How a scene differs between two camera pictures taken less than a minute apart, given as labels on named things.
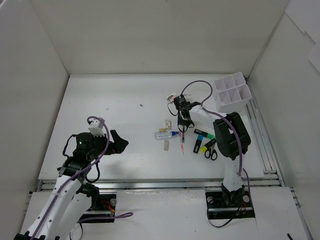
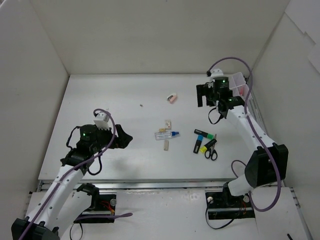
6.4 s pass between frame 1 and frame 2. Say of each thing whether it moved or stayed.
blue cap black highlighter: stayed
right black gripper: moved
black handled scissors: stayed
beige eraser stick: stayed
